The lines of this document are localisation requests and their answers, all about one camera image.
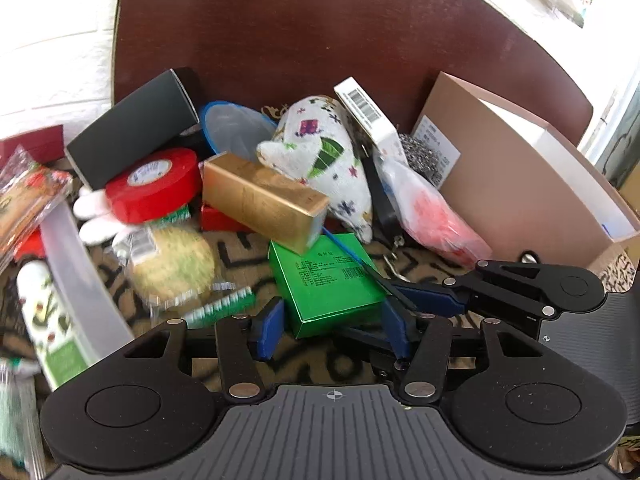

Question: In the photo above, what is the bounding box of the patterned white stuffed toy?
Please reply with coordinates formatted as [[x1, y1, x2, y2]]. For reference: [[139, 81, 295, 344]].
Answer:
[[256, 95, 375, 243]]

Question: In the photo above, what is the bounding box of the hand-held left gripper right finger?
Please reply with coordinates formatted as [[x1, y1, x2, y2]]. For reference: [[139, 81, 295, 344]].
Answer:
[[382, 300, 546, 403]]

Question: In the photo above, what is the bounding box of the thin blue stick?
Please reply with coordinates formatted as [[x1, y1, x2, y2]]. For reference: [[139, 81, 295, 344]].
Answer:
[[320, 227, 382, 282]]

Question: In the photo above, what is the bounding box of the green bristle brush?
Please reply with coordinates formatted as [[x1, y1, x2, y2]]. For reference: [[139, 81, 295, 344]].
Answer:
[[182, 285, 257, 326]]

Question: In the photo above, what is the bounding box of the green cardboard box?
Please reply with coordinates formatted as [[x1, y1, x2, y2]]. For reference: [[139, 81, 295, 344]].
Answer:
[[268, 232, 388, 340]]

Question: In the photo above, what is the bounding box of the black tool handle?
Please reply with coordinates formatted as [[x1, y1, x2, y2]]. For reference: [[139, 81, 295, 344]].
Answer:
[[357, 142, 406, 251]]

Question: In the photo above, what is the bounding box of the steel wool scrubber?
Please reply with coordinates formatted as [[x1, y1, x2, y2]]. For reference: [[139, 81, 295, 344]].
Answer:
[[397, 132, 451, 188]]

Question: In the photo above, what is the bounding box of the small red box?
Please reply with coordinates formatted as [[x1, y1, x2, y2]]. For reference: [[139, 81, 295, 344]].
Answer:
[[200, 201, 256, 233]]

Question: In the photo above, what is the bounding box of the black box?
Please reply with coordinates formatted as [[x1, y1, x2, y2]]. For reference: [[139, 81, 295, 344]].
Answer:
[[65, 66, 201, 188]]

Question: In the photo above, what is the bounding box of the round yellow sponge packet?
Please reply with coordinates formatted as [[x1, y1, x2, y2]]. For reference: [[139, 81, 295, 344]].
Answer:
[[112, 220, 223, 306]]

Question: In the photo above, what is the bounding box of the tan cardboard container box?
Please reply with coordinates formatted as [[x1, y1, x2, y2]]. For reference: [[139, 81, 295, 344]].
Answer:
[[410, 71, 640, 273]]

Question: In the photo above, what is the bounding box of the red tape roll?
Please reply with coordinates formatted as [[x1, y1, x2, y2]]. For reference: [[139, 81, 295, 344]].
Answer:
[[105, 148, 203, 224]]

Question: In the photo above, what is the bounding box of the blue-rimmed clear lid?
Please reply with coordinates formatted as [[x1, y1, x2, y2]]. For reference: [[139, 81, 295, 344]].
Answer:
[[200, 101, 278, 163]]

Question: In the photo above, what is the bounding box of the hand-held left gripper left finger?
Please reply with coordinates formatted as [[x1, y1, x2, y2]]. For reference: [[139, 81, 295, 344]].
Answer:
[[122, 297, 285, 402]]

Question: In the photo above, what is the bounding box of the dark brown wooden board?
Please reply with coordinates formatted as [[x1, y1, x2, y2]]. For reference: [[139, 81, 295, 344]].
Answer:
[[112, 0, 594, 161]]

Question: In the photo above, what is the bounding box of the green clear packet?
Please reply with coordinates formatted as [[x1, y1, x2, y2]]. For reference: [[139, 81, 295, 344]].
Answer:
[[0, 357, 46, 476]]

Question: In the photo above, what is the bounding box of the white flower-shaped item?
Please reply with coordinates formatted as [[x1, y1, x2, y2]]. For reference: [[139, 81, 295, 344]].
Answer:
[[74, 190, 131, 246]]

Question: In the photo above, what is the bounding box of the dark red box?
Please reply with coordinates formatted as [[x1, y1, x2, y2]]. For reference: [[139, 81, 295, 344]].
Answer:
[[0, 125, 66, 166]]

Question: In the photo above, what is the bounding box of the white barcode box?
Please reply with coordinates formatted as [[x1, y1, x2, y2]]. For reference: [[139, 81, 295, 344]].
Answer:
[[333, 77, 406, 166]]

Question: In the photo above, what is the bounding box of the white tube green label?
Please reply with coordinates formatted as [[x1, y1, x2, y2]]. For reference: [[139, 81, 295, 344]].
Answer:
[[16, 260, 98, 391]]

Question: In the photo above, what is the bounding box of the gold box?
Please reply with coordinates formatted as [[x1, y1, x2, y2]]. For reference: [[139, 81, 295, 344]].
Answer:
[[201, 152, 331, 256]]

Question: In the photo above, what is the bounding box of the clear snack packet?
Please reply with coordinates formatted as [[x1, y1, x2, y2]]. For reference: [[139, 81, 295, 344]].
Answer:
[[0, 145, 75, 273]]

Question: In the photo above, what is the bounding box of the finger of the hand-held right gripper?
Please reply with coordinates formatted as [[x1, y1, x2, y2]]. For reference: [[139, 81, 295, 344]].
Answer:
[[390, 259, 563, 321], [335, 326, 403, 378]]

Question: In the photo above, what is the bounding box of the pink item in plastic bag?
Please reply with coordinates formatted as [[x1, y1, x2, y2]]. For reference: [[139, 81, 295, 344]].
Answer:
[[377, 157, 493, 267]]

